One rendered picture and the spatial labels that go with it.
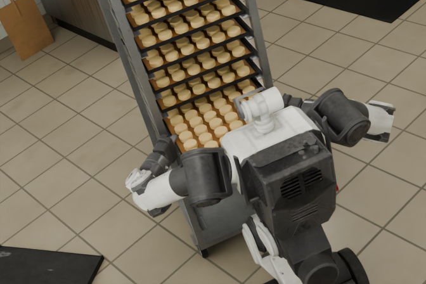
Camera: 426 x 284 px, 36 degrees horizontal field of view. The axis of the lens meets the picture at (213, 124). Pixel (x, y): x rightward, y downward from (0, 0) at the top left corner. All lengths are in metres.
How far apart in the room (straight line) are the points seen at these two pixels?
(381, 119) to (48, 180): 2.26
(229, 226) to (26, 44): 2.67
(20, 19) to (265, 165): 3.55
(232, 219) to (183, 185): 1.15
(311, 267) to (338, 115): 0.45
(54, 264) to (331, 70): 1.94
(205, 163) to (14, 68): 3.40
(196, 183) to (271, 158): 0.21
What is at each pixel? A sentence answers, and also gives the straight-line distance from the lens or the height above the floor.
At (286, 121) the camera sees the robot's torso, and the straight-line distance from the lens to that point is 1.85.
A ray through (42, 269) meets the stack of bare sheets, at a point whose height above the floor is 0.02.
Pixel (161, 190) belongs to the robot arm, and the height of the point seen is 1.01.
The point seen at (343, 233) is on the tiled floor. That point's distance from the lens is 3.00.
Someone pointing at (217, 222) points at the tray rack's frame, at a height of 0.15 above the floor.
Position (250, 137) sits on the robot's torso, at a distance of 1.82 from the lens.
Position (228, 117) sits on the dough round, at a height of 0.79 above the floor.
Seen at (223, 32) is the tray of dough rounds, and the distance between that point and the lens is 2.46.
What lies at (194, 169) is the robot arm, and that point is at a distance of 1.78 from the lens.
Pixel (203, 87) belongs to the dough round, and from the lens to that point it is 2.47.
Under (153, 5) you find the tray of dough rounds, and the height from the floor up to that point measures 1.24.
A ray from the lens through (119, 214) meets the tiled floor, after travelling 3.39.
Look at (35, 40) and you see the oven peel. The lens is 5.11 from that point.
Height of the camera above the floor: 2.25
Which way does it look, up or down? 37 degrees down
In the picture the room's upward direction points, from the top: 16 degrees counter-clockwise
